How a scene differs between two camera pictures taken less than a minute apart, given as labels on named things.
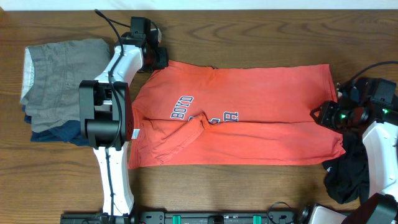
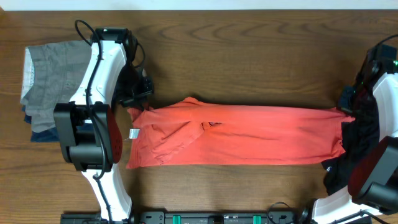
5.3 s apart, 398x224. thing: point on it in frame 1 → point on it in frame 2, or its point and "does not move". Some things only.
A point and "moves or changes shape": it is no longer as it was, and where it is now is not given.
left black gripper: [163, 53] → [137, 102]
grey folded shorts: [53, 73] does not move
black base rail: [171, 217] does not move
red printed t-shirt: [186, 113] moves or changes shape
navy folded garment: [69, 131] does not move
